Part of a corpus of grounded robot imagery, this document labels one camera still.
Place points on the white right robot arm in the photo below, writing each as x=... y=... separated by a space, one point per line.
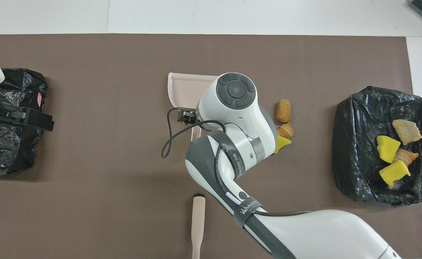
x=239 y=111

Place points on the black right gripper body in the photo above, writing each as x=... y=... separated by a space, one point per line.
x=189 y=116

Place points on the beige plastic dustpan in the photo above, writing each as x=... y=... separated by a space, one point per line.
x=185 y=90

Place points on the black bag lined bin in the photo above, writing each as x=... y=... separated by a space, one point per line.
x=358 y=144

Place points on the small toy croissant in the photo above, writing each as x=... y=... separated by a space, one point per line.
x=287 y=130

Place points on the beige hand brush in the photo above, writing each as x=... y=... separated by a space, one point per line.
x=198 y=223

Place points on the yellow sponge piece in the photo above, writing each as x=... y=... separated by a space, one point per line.
x=283 y=143
x=388 y=149
x=394 y=172

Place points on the brown table mat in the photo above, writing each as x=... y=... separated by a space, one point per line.
x=124 y=61

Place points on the black bag bin pink spot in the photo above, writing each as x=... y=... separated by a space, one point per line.
x=5 y=151

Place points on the long toy bread roll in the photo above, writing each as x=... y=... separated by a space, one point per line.
x=283 y=110

